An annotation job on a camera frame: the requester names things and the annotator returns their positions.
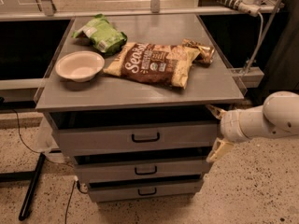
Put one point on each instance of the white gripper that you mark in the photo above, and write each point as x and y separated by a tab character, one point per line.
230	125

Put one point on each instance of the brown yellow chip bag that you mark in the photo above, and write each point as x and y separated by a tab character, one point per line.
154	64

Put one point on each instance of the small gold snack bag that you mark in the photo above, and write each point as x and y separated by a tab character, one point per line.
206	53

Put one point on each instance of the white power strip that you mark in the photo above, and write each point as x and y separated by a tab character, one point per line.
244	6

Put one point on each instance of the white paper bowl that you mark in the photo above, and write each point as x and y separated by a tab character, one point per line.
80	66

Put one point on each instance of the black metal stand leg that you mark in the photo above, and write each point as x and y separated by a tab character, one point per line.
32	177

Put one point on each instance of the green snack bag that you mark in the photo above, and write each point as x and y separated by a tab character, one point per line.
103	35

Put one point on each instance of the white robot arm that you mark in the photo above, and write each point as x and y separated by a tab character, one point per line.
278	117

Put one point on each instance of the grey bottom drawer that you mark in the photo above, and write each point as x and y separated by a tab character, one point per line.
149	190

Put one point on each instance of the dark cabinet at right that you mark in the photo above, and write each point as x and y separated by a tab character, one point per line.
281	72

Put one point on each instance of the grey drawer cabinet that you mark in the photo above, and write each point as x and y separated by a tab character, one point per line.
116	102

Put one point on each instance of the grey drawer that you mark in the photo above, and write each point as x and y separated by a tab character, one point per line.
108	140
149	190
131	170

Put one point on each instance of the grey middle drawer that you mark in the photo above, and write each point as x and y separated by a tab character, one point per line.
131	170

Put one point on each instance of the grey top drawer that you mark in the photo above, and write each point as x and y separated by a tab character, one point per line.
108	140

